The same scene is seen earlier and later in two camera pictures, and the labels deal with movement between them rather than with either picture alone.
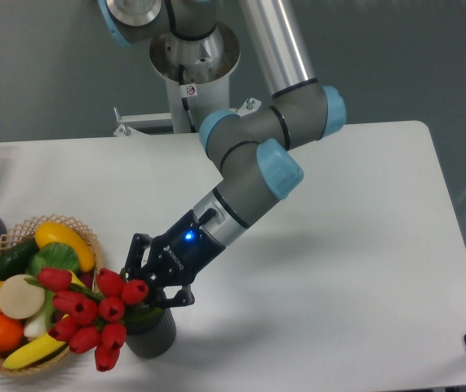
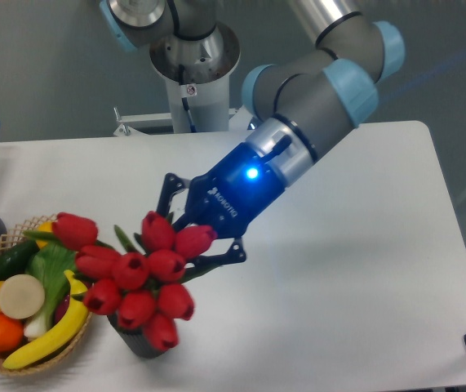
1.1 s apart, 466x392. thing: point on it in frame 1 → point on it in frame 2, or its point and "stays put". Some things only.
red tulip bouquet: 95,322 → 143,282
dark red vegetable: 86,278 → 61,309
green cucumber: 13,261 stays put
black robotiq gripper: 180,254 → 227,196
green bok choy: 44,256 stays put
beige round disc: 19,298 stays put
